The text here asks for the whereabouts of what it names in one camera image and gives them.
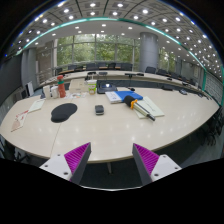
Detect green printed paper cup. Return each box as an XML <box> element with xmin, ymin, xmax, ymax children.
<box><xmin>86</xmin><ymin>79</ymin><xmax>98</xmax><ymax>95</ymax></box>

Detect white cardboard box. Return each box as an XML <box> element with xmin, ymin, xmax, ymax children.
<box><xmin>68</xmin><ymin>78</ymin><xmax>89</xmax><ymax>94</ymax></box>

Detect white lidded mug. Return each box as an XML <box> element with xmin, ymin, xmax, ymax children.
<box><xmin>50</xmin><ymin>85</ymin><xmax>60</xmax><ymax>99</ymax></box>

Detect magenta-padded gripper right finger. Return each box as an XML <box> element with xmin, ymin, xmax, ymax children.
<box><xmin>131</xmin><ymin>143</ymin><xmax>183</xmax><ymax>187</ymax></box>

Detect red drink bottle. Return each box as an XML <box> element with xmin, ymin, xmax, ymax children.
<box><xmin>56</xmin><ymin>74</ymin><xmax>67</xmax><ymax>99</ymax></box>

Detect black computer mouse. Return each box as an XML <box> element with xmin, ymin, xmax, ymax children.
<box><xmin>94</xmin><ymin>104</ymin><xmax>105</xmax><ymax>116</ymax></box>

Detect white booklet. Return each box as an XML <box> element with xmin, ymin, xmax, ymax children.
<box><xmin>27</xmin><ymin>98</ymin><xmax>46</xmax><ymax>113</ymax></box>

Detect stack of white paper cups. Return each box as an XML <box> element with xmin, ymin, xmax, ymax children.
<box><xmin>42</xmin><ymin>85</ymin><xmax>52</xmax><ymax>100</ymax></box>

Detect handheld microphone with foam head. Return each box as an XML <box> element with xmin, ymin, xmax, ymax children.
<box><xmin>123</xmin><ymin>95</ymin><xmax>157</xmax><ymax>122</ymax></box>

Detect colourful sticker sheet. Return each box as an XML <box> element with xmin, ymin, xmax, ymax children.
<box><xmin>68</xmin><ymin>91</ymin><xmax>88</xmax><ymax>100</ymax></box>

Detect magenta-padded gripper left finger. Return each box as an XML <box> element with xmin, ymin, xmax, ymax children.
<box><xmin>39</xmin><ymin>142</ymin><xmax>92</xmax><ymax>186</ymax></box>

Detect red and white leaflet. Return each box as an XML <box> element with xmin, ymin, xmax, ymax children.
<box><xmin>10</xmin><ymin>109</ymin><xmax>30</xmax><ymax>133</ymax></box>

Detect black conference microphone unit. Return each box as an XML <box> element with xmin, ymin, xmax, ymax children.
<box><xmin>96</xmin><ymin>82</ymin><xmax>136</xmax><ymax>95</ymax></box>

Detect dark office chairs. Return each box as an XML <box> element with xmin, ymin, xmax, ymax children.
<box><xmin>54</xmin><ymin>62</ymin><xmax>201</xmax><ymax>88</ymax></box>

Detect long curved conference desk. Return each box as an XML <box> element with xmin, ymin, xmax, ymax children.
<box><xmin>39</xmin><ymin>69</ymin><xmax>209</xmax><ymax>98</ymax></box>

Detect black mouse pad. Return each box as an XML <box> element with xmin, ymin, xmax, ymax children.
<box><xmin>50</xmin><ymin>102</ymin><xmax>79</xmax><ymax>124</ymax></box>

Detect pale green paper sheet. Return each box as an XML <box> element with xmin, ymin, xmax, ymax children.
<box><xmin>133</xmin><ymin>95</ymin><xmax>166</xmax><ymax>120</ymax></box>

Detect ceiling lights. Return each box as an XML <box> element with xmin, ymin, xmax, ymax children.
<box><xmin>4</xmin><ymin>0</ymin><xmax>221</xmax><ymax>73</ymax></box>

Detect blue and white book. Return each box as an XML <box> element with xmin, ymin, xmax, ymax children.
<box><xmin>105</xmin><ymin>90</ymin><xmax>144</xmax><ymax>105</ymax></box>

